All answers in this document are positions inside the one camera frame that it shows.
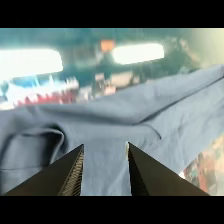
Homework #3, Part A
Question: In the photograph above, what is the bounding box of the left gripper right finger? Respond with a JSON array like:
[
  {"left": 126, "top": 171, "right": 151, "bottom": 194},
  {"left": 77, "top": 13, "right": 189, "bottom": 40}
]
[{"left": 127, "top": 142, "right": 210, "bottom": 197}]

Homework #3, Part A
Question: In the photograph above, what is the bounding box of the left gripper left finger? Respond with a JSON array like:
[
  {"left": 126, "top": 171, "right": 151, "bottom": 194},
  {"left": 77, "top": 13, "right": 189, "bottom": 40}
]
[{"left": 4, "top": 143, "right": 85, "bottom": 197}]

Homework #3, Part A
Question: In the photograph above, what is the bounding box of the blue shirt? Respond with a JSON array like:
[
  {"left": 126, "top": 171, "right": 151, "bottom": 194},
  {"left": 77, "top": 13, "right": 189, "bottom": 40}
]
[{"left": 0, "top": 64, "right": 224, "bottom": 197}]

